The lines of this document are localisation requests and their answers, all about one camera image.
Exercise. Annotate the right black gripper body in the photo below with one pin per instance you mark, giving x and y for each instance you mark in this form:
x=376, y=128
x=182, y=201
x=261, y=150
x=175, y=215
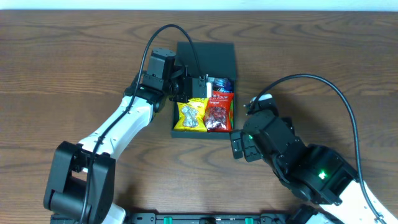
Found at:
x=244, y=144

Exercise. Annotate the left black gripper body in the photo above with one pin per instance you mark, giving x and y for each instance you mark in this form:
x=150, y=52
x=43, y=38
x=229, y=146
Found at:
x=199, y=88

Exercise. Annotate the red snack bag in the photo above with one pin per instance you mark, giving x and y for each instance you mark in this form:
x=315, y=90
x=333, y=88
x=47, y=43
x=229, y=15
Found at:
x=216, y=117

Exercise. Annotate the yellow snack bag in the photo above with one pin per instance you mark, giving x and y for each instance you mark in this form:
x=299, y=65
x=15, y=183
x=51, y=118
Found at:
x=191, y=114

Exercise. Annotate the blue Oreo cookie pack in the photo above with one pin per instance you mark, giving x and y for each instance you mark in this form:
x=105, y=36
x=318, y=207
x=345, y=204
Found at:
x=222, y=85

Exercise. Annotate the Haribo gummy worms bag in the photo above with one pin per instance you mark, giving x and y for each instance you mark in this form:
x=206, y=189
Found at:
x=231, y=115

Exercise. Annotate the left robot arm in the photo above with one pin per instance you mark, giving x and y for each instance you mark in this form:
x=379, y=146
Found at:
x=81, y=180

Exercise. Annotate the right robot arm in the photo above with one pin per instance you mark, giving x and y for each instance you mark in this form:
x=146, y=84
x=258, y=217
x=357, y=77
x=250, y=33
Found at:
x=313, y=173

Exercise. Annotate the dark green open box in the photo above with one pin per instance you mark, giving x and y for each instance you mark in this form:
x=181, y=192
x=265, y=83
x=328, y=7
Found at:
x=217, y=60

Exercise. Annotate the black mounting rail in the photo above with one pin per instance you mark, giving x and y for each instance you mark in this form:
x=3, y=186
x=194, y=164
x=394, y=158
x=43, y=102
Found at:
x=151, y=218

